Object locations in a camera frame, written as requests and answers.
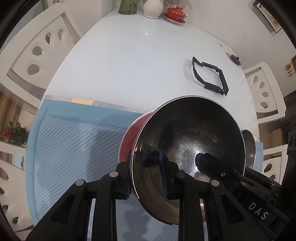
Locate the magenta steel bowl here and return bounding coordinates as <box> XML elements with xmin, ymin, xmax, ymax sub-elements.
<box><xmin>118</xmin><ymin>95</ymin><xmax>246</xmax><ymax>225</ymax></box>

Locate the blue steel bowl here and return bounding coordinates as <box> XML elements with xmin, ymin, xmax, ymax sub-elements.
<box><xmin>241</xmin><ymin>130</ymin><xmax>256</xmax><ymax>168</ymax></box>

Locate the white chair right near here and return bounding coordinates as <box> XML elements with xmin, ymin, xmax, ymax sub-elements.
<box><xmin>262</xmin><ymin>144</ymin><xmax>288</xmax><ymax>184</ymax></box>

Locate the white chair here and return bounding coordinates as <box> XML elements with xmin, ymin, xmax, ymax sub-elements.
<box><xmin>262</xmin><ymin>144</ymin><xmax>288</xmax><ymax>184</ymax></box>
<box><xmin>243</xmin><ymin>62</ymin><xmax>287</xmax><ymax>124</ymax></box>
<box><xmin>1</xmin><ymin>3</ymin><xmax>82</xmax><ymax>108</ymax></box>
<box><xmin>0</xmin><ymin>141</ymin><xmax>35</xmax><ymax>235</ymax></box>

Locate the white chair left near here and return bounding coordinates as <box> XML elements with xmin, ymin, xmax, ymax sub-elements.
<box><xmin>0</xmin><ymin>141</ymin><xmax>35</xmax><ymax>235</ymax></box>

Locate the light blue table mat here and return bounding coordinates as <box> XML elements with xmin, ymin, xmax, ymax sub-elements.
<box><xmin>25</xmin><ymin>99</ymin><xmax>259</xmax><ymax>240</ymax></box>

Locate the white chair right far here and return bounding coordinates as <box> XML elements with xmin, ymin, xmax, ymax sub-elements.
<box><xmin>243</xmin><ymin>62</ymin><xmax>287</xmax><ymax>124</ymax></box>

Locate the red flower plant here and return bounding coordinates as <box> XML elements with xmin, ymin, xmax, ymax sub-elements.
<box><xmin>1</xmin><ymin>121</ymin><xmax>29</xmax><ymax>147</ymax></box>

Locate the black round lid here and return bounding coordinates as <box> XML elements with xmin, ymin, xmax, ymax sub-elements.
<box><xmin>229</xmin><ymin>54</ymin><xmax>241</xmax><ymax>66</ymax></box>

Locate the red tea cup set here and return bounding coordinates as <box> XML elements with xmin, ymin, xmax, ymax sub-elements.
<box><xmin>164</xmin><ymin>6</ymin><xmax>188</xmax><ymax>24</ymax></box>

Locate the white chair left far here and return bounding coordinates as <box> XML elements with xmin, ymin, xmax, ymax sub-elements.
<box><xmin>1</xmin><ymin>3</ymin><xmax>82</xmax><ymax>108</ymax></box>

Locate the white ribbed vase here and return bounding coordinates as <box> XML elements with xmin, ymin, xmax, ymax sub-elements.
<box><xmin>143</xmin><ymin>0</ymin><xmax>164</xmax><ymax>19</ymax></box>

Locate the green glass flower vase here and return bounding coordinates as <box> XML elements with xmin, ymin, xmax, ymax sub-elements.
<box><xmin>118</xmin><ymin>0</ymin><xmax>138</xmax><ymax>15</ymax></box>

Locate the black plastic frame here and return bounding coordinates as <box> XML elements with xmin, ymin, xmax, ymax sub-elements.
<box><xmin>192</xmin><ymin>56</ymin><xmax>229</xmax><ymax>96</ymax></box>

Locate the framed wall picture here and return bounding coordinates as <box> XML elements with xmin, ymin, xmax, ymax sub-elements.
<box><xmin>253</xmin><ymin>1</ymin><xmax>282</xmax><ymax>33</ymax></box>

